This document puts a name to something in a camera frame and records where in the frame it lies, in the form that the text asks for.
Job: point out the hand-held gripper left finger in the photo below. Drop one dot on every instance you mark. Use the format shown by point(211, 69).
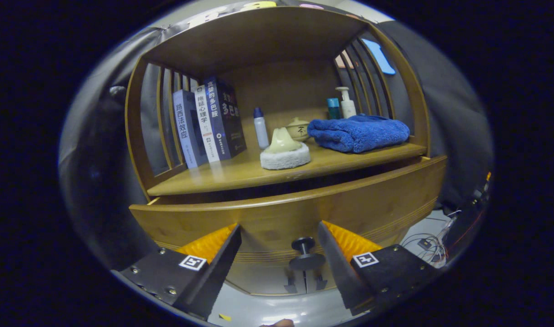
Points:
point(217, 277)

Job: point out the small black adapter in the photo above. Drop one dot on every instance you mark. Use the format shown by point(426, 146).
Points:
point(424, 244)

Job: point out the beige lidded tea cup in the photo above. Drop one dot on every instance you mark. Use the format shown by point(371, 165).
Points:
point(300, 129)

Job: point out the black drawer knob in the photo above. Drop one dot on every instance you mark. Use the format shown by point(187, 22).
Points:
point(304, 245)

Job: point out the wooden cabinet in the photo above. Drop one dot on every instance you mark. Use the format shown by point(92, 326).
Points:
point(281, 86)

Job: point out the white bottle blue cap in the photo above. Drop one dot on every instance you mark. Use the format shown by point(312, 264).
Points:
point(261, 131)

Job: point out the white pump bottle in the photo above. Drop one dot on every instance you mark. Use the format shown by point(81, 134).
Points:
point(348, 108)

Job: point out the teal bottle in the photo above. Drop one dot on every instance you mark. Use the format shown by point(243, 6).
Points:
point(333, 110)

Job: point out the wooden countertop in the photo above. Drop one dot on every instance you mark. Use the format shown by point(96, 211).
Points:
point(240, 172)

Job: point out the yellow tape piece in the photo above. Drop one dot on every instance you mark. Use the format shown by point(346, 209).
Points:
point(225, 317)

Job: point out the black floor box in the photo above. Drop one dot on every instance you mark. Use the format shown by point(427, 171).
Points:
point(463, 222)

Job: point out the white book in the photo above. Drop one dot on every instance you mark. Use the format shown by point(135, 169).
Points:
point(206, 125)

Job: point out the blue folded towel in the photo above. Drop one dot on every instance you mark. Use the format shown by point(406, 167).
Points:
point(358, 134)

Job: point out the wooden drawer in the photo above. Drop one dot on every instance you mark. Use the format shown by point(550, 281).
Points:
point(276, 213)

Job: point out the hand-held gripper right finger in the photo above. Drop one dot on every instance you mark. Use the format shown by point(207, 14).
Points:
point(338, 272)

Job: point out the dark blue book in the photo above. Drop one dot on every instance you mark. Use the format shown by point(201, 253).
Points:
point(229, 118)

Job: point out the wooden cabinet door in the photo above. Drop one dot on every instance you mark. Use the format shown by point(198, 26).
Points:
point(258, 277)
point(311, 284)

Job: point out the light blue book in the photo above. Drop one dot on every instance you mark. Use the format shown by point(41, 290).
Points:
point(186, 131)

